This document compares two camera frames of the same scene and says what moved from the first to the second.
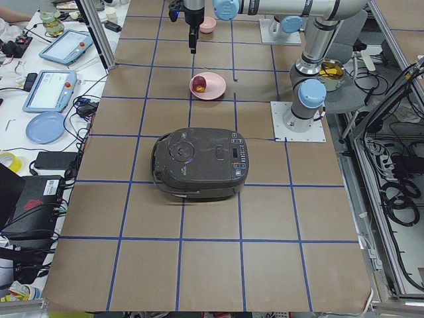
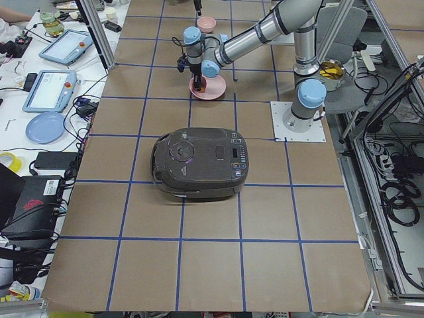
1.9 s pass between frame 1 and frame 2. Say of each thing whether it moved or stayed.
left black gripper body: moved
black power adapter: stayed
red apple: stayed
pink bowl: stayed
